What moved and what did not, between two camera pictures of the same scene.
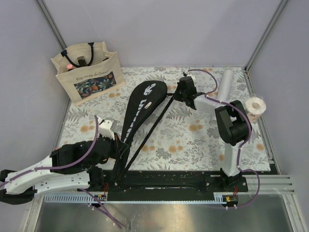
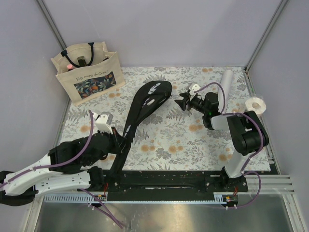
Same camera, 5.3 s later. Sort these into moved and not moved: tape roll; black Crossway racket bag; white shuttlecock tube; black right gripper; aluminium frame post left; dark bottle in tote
Moved: black Crossway racket bag; black right gripper
Not moved: white shuttlecock tube; dark bottle in tote; tape roll; aluminium frame post left
